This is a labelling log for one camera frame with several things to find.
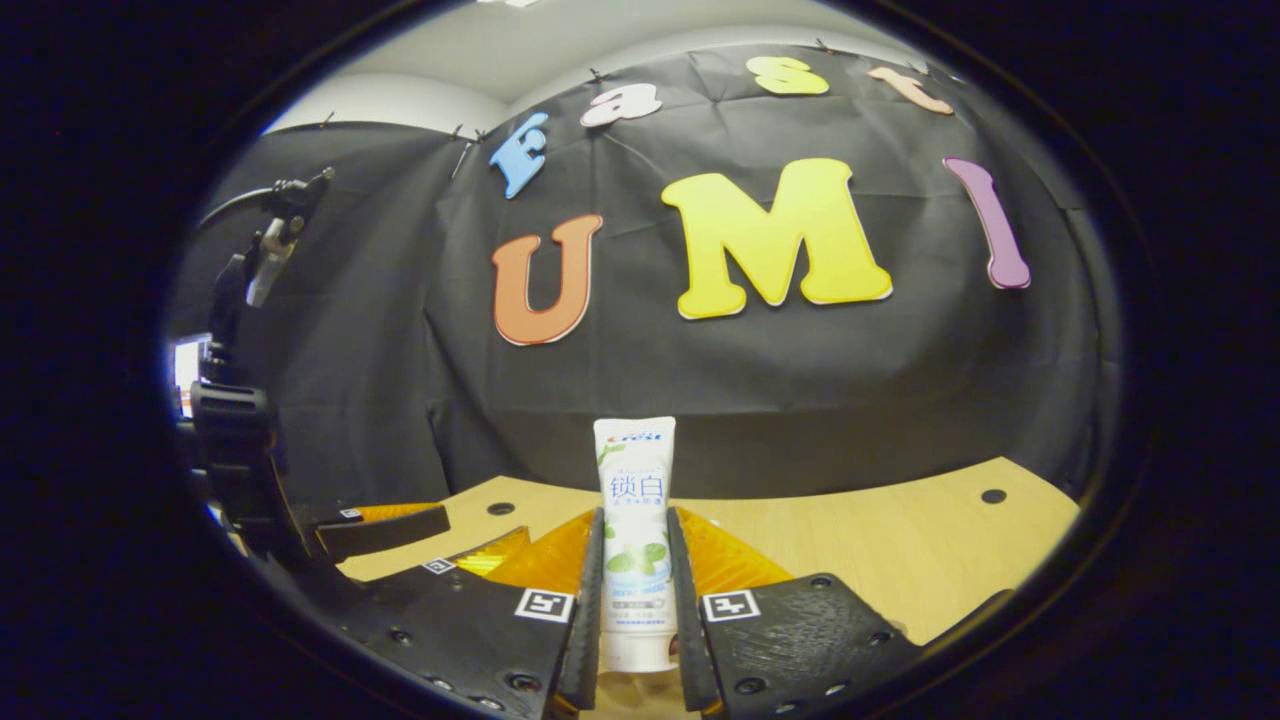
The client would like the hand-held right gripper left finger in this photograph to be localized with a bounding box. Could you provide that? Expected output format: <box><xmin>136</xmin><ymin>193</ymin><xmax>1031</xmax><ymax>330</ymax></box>
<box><xmin>365</xmin><ymin>507</ymin><xmax>607</xmax><ymax>719</ymax></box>

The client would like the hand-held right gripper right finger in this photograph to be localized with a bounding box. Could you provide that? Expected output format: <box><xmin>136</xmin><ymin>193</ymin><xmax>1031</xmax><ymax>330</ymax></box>
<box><xmin>665</xmin><ymin>505</ymin><xmax>926</xmax><ymax>716</ymax></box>

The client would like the white toothpaste tube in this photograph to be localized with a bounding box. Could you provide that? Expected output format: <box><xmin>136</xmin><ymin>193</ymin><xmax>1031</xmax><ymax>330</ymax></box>
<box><xmin>593</xmin><ymin>416</ymin><xmax>679</xmax><ymax>674</ymax></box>

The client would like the wooden desktop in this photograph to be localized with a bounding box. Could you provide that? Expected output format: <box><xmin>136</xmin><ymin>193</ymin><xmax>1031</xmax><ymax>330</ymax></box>
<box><xmin>335</xmin><ymin>456</ymin><xmax>1083</xmax><ymax>719</ymax></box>

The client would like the black backdrop cloth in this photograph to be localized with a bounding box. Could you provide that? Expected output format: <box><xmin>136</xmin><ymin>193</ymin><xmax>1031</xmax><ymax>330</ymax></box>
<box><xmin>165</xmin><ymin>45</ymin><xmax>1126</xmax><ymax>501</ymax></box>

